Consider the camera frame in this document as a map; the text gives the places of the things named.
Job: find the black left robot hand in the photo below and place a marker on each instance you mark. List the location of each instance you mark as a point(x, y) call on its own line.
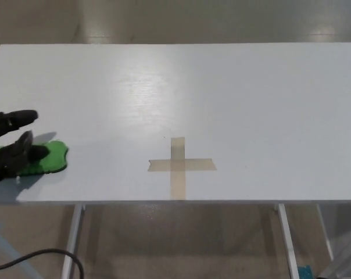
point(10, 162)

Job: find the green whiteboard eraser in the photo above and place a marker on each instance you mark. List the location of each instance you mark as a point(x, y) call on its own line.
point(56, 158)

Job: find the white table leg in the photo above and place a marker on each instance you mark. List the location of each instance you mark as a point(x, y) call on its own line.
point(287, 241)
point(325, 232)
point(72, 241)

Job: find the long beige tape strip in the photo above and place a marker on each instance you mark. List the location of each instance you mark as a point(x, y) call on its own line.
point(178, 186)

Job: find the teal object on floor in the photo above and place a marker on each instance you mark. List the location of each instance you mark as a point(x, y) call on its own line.
point(305, 272)

